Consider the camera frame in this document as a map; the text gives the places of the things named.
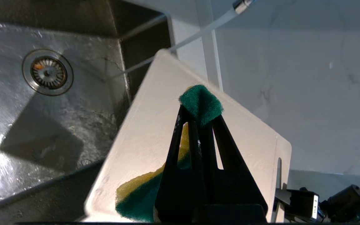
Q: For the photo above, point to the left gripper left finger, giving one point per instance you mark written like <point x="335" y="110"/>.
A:
<point x="180" y="193"/>

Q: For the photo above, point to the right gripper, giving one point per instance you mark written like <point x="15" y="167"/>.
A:
<point x="302" y="203"/>

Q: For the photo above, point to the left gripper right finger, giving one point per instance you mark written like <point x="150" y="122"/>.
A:
<point x="231" y="187"/>

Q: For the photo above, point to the white plastic cutting board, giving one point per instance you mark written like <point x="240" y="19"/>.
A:
<point x="148" y="125"/>

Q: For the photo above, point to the green and yellow sponge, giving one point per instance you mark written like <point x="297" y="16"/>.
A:
<point x="202" y="103"/>

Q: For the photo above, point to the chrome faucet spout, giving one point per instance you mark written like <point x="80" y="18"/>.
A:
<point x="242" y="5"/>

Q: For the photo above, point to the stainless steel sink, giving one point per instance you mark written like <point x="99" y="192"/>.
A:
<point x="73" y="109"/>

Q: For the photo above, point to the metal sink drain strainer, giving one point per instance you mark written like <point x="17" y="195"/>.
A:
<point x="48" y="72"/>

